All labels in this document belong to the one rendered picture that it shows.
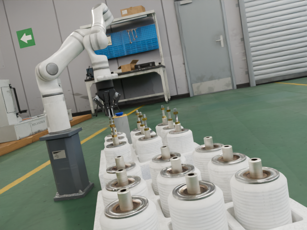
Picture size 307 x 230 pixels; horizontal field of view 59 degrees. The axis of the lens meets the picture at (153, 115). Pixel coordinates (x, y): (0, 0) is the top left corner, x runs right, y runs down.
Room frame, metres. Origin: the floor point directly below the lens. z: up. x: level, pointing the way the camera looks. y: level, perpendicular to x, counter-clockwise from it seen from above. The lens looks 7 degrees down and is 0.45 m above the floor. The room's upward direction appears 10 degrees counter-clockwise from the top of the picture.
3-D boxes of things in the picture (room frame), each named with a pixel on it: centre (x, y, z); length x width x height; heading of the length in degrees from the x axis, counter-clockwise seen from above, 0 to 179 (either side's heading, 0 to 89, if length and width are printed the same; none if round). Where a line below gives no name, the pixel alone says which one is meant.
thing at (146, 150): (0.99, 0.03, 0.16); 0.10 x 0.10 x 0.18
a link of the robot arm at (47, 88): (1.26, 0.44, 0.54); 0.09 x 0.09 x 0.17; 40
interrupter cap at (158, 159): (0.69, -0.01, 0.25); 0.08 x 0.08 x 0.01
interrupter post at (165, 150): (0.69, -0.01, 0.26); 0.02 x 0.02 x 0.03
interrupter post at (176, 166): (0.57, -0.03, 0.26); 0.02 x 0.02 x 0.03
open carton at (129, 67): (5.89, 0.33, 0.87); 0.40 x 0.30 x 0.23; 67
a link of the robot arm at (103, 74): (1.19, 0.18, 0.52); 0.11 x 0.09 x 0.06; 26
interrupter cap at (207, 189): (0.45, -0.04, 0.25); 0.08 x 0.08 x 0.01
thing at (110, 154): (0.97, 0.15, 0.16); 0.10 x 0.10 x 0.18
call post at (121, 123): (1.38, 0.17, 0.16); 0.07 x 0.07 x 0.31; 9
